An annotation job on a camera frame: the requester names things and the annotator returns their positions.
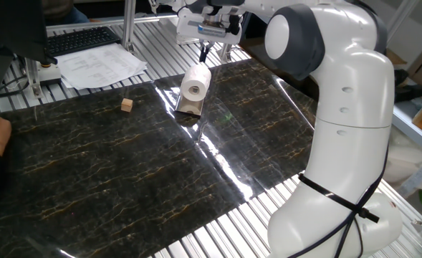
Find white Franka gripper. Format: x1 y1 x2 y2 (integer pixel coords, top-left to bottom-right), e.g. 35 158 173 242
176 7 244 65

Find white paper roll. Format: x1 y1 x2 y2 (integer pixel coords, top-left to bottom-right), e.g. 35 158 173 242
180 62 213 102

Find black devices on shelf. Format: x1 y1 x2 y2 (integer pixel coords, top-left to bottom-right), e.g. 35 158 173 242
393 67 422 104

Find small wooden cube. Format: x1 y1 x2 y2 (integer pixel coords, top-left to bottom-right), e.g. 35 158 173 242
120 97 134 113

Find stack of printed papers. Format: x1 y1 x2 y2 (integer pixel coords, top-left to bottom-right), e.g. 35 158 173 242
54 42 148 90

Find black computer keyboard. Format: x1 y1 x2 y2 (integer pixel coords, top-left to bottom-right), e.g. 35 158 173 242
47 26 123 58

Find seated person in jeans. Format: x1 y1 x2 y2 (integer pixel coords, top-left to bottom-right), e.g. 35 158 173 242
41 0 90 27

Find black marble pattern mat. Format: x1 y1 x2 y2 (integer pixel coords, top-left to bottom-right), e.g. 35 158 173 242
0 58 321 258

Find black computer monitor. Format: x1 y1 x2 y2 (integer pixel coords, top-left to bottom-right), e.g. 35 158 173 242
0 0 59 66

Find grey wrist bracket blue ends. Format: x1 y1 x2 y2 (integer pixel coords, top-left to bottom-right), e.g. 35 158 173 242
197 23 228 38

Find vertical aluminium frame post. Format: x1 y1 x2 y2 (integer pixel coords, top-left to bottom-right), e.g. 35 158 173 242
121 0 138 53

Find horizontal aluminium frame rail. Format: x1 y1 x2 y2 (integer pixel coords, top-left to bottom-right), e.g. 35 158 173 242
45 14 178 33

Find short aluminium stand post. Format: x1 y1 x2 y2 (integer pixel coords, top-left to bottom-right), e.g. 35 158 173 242
24 57 44 100

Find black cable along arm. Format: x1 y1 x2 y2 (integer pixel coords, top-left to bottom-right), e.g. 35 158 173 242
288 143 390 258

